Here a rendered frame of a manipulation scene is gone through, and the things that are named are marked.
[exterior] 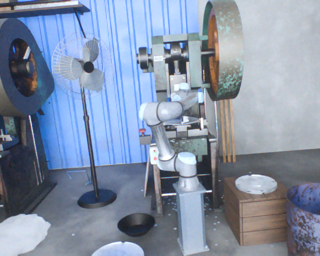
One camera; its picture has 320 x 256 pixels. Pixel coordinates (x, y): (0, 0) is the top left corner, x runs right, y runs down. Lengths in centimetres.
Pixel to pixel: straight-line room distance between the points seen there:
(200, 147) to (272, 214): 76
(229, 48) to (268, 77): 181
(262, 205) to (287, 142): 218
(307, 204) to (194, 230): 74
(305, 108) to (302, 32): 93
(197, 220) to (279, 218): 56
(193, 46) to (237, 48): 40
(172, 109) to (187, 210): 70
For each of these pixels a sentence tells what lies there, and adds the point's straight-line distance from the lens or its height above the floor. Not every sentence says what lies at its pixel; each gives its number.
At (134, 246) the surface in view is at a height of 31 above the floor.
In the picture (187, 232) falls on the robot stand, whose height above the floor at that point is 16.
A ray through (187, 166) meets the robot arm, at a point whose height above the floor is 61.
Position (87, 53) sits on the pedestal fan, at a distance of 270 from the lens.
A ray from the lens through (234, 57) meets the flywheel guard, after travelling 231.
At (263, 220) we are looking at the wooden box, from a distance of 226.
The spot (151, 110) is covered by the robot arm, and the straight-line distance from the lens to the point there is 178.
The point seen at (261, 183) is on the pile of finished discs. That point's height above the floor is 38.
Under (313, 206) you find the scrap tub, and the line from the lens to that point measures 219.
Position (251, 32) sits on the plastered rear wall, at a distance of 397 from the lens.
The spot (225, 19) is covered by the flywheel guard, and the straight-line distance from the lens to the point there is 237.
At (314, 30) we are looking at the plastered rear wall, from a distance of 425.
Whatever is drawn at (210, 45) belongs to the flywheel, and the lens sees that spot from 297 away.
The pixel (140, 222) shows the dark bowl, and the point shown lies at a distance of 261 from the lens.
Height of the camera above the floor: 131
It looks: 13 degrees down
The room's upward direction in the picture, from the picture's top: 5 degrees counter-clockwise
